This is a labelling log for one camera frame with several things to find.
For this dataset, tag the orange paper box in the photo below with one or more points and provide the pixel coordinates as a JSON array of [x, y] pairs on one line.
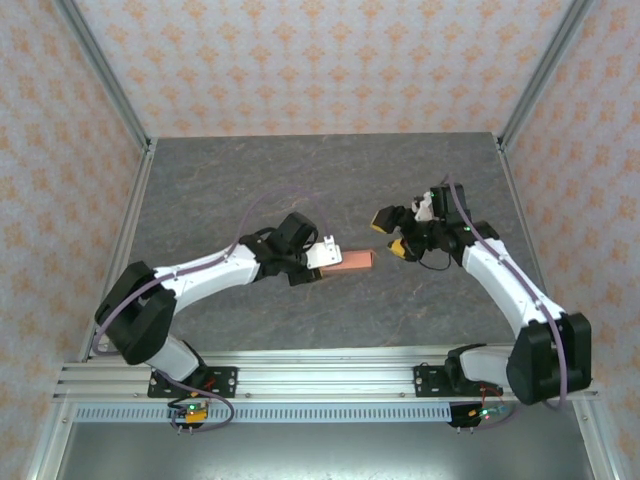
[[355, 262]]

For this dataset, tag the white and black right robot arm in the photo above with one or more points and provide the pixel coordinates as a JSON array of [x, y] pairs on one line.
[[500, 280]]

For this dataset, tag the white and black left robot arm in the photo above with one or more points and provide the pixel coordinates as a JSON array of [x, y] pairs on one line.
[[210, 272]]

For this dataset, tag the grey metal sheet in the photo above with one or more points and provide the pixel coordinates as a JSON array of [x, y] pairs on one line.
[[325, 452]]

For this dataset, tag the small circuit board with LED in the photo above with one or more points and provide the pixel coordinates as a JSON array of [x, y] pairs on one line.
[[482, 414], [190, 412]]

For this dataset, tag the aluminium table edge rail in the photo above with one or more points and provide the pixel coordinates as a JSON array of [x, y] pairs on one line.
[[525, 225], [125, 225]]

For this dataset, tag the aluminium mounting rail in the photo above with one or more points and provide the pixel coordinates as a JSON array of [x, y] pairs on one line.
[[325, 370]]

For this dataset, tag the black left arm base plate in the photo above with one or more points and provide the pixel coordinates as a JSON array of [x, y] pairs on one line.
[[222, 380]]

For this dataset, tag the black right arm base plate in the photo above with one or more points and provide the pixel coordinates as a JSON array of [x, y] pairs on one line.
[[427, 380]]

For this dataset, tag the aluminium frame post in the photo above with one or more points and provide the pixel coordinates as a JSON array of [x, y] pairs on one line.
[[100, 70], [545, 70]]

